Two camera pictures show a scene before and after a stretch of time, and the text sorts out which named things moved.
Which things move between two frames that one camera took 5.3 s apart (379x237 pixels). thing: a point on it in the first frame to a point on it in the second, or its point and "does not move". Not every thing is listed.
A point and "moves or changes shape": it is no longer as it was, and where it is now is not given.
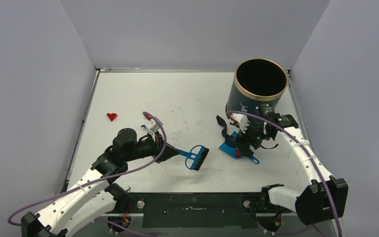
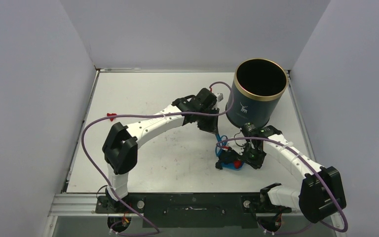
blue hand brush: [196, 157] to [223, 141]
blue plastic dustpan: [231, 151] moves or changes shape
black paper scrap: [229, 139] to [226, 158]
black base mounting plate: [199, 210] does not move
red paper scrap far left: [111, 116] does not move
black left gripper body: [148, 147] to [207, 123]
